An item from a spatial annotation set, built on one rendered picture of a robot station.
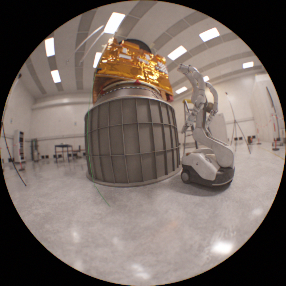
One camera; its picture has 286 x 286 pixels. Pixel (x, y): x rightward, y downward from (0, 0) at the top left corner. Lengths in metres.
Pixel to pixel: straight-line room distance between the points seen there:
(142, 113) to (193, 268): 1.41
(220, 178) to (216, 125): 3.48
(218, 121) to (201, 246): 4.07
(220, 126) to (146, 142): 3.57
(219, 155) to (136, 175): 0.98
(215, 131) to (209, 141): 3.22
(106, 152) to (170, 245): 1.13
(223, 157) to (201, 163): 0.24
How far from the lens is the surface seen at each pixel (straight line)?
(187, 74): 1.31
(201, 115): 1.07
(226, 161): 0.93
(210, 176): 0.85
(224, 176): 0.87
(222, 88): 9.10
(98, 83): 1.87
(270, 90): 6.03
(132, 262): 0.52
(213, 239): 0.59
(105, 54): 2.33
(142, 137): 1.07
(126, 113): 1.13
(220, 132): 4.15
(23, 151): 7.60
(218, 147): 0.92
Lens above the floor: 0.50
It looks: 1 degrees up
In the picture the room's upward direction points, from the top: 5 degrees counter-clockwise
